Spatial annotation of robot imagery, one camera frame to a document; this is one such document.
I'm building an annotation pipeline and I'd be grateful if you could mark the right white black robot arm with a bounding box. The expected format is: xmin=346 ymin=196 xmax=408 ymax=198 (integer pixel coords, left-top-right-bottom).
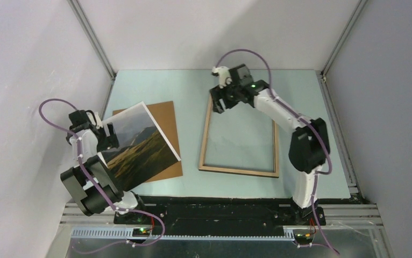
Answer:
xmin=209 ymin=64 xmax=331 ymax=225

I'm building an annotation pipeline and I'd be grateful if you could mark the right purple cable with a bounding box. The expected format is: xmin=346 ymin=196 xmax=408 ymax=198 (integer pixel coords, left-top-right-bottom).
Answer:
xmin=214 ymin=49 xmax=340 ymax=256

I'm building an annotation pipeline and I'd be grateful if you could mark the aluminium front rail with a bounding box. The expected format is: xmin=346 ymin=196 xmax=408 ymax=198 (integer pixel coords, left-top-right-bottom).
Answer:
xmin=60 ymin=203 xmax=385 ymax=230

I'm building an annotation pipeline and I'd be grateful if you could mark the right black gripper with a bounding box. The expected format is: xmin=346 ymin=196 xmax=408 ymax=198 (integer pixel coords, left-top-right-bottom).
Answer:
xmin=209 ymin=79 xmax=240 ymax=114

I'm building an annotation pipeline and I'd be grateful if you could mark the aluminium corner post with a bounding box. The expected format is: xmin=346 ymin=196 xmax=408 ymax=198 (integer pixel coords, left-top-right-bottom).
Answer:
xmin=321 ymin=0 xmax=368 ymax=77
xmin=67 ymin=0 xmax=117 ymax=81

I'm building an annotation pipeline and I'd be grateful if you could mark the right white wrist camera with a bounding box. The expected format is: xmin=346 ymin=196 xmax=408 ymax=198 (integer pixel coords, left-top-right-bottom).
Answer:
xmin=211 ymin=66 xmax=232 ymax=89

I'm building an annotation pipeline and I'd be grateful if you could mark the landscape photo print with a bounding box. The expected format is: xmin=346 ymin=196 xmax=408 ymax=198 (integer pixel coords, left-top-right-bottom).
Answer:
xmin=102 ymin=102 xmax=181 ymax=191

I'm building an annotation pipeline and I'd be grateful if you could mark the left aluminium corner post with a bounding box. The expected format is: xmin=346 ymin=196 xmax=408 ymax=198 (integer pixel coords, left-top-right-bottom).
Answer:
xmin=67 ymin=0 xmax=117 ymax=81

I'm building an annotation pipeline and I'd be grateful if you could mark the brown cardboard backing board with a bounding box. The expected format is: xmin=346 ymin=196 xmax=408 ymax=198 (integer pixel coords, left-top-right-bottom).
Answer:
xmin=113 ymin=102 xmax=183 ymax=182

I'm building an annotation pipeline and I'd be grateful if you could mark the right aluminium corner post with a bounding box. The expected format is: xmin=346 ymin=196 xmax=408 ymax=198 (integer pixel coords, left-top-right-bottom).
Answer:
xmin=321 ymin=0 xmax=368 ymax=77

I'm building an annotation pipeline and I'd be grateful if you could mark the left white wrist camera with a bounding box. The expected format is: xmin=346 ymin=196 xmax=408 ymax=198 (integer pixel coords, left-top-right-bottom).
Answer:
xmin=93 ymin=112 xmax=103 ymax=129

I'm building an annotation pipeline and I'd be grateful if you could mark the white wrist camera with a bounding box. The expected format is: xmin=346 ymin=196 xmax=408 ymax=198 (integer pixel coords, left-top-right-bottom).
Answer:
xmin=93 ymin=112 xmax=103 ymax=129
xmin=211 ymin=66 xmax=232 ymax=89

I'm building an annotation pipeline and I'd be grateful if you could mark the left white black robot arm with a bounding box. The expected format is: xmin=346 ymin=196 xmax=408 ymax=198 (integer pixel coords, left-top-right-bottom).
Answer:
xmin=60 ymin=110 xmax=148 ymax=224

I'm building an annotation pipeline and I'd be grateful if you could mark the grey slotted cable duct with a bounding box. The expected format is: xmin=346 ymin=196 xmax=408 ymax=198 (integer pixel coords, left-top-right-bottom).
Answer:
xmin=71 ymin=227 xmax=295 ymax=241

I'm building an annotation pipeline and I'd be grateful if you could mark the wooden picture frame with glass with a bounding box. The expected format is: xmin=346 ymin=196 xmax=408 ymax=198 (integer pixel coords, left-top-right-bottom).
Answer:
xmin=198 ymin=99 xmax=280 ymax=178

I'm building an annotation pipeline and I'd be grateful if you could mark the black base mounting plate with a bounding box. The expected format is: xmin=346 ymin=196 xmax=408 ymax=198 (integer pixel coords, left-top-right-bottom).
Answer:
xmin=113 ymin=204 xmax=326 ymax=238

